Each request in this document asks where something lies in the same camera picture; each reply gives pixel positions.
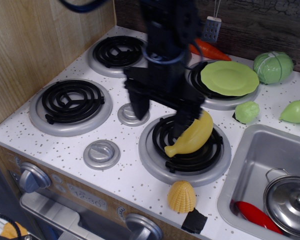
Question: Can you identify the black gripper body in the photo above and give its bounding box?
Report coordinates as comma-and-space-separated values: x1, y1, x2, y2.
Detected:
123, 62, 204, 110

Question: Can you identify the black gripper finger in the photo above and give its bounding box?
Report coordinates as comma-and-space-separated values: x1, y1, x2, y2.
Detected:
128, 90, 150, 120
172, 106, 202, 139

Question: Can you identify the yellow toy banana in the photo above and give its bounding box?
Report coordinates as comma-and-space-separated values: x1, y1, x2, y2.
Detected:
164, 110, 214, 158

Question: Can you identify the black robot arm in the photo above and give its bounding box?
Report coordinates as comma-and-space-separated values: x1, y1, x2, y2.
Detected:
123, 0, 204, 138

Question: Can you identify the green toy plate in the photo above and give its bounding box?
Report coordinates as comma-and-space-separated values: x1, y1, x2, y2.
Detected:
200, 61, 260, 97

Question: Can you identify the middle silver stove knob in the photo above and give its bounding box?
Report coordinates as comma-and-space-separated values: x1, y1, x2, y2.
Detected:
117, 102, 150, 127

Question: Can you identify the silver stove knob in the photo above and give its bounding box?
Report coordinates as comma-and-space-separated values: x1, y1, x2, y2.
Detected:
117, 102, 150, 127
83, 139, 121, 171

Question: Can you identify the back right stove burner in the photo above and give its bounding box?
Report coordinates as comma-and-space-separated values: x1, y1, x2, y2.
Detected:
186, 60, 260, 111

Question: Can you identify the stove burner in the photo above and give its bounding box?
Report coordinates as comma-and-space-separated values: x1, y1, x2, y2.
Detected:
29, 78, 113, 137
186, 60, 260, 111
138, 114, 232, 187
87, 35, 147, 78

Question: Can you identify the orange toy carrot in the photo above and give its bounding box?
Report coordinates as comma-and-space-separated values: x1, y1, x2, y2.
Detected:
189, 38, 232, 61

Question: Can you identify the front right stove burner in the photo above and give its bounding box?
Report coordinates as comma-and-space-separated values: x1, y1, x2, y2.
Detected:
138, 114, 232, 187

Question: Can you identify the back left stove burner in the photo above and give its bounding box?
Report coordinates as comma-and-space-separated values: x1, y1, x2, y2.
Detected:
87, 35, 147, 78

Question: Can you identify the small green toy lettuce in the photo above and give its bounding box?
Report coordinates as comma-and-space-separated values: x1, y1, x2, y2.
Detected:
234, 101, 260, 124

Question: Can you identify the front silver stove knob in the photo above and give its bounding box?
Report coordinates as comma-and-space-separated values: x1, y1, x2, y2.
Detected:
83, 139, 121, 171

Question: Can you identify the front left stove burner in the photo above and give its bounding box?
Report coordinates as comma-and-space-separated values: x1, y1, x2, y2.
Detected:
29, 78, 113, 137

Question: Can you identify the yellow toy corn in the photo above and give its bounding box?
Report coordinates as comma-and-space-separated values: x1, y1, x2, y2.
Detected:
167, 180, 197, 213

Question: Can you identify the green toy cabbage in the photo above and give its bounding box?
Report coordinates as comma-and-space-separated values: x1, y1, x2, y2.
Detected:
253, 51, 294, 85

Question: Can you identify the black foam block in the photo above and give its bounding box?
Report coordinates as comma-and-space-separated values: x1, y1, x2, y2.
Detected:
181, 208, 208, 234

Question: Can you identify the green toy pear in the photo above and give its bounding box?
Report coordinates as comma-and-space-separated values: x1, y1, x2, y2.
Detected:
279, 100, 300, 124

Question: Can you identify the red toy utensil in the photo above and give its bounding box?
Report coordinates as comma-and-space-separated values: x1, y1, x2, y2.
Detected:
235, 201, 283, 235

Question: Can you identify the right oven dial knob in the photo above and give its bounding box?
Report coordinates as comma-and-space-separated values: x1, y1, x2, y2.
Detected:
125, 213, 164, 240

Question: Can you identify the oven dial knob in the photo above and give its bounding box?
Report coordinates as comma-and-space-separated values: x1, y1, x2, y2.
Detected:
19, 162, 52, 193
125, 213, 164, 240

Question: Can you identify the steel pot with lid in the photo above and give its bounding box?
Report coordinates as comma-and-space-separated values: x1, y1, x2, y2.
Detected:
263, 168, 300, 238

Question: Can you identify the left oven dial knob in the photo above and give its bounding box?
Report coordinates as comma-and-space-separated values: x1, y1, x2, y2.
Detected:
19, 162, 52, 193

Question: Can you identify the yellow toy on floor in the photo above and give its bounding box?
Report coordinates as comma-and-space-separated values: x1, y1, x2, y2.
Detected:
0, 222, 28, 239

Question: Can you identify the silver oven door handle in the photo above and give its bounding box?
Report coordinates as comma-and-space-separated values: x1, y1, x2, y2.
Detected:
20, 192, 101, 240

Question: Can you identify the black cable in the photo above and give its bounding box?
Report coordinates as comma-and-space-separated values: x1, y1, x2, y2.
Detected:
0, 212, 22, 240

